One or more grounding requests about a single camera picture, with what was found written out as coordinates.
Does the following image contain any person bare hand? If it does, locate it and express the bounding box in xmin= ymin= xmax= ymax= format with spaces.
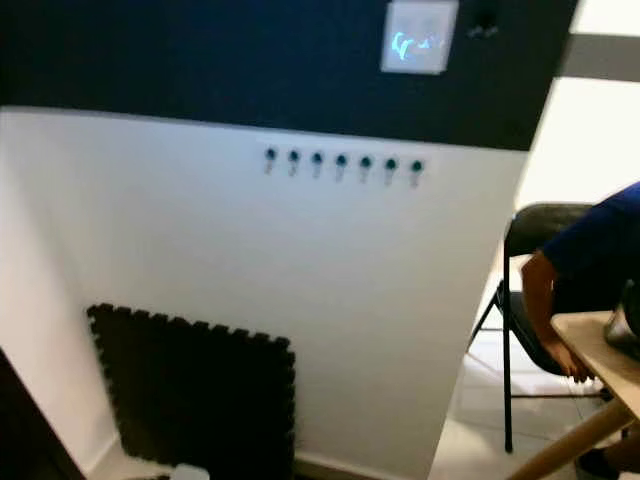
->
xmin=545 ymin=335 xmax=597 ymax=383

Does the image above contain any light wooden table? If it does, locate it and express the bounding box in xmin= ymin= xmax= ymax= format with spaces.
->
xmin=505 ymin=310 xmax=640 ymax=480

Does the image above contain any black object on table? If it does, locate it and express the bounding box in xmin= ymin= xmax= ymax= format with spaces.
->
xmin=603 ymin=280 xmax=640 ymax=362

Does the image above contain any black shoe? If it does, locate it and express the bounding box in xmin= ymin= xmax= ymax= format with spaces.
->
xmin=576 ymin=448 xmax=629 ymax=478

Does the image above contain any person in blue shirt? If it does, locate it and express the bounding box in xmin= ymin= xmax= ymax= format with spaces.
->
xmin=520 ymin=180 xmax=640 ymax=383

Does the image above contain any dark brown furniture edge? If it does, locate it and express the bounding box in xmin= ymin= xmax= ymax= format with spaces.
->
xmin=0 ymin=355 xmax=86 ymax=480

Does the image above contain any black folding chair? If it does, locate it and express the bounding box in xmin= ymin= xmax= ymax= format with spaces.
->
xmin=468 ymin=203 xmax=611 ymax=453

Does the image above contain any black foam puzzle mat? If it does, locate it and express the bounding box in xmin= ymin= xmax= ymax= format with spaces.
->
xmin=87 ymin=303 xmax=298 ymax=480

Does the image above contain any small white object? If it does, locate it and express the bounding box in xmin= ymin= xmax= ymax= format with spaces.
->
xmin=170 ymin=464 xmax=211 ymax=480

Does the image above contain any dark double wall hook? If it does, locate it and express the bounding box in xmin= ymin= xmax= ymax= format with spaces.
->
xmin=467 ymin=4 xmax=501 ymax=40

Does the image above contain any white wall control panel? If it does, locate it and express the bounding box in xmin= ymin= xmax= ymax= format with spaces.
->
xmin=380 ymin=0 xmax=460 ymax=76

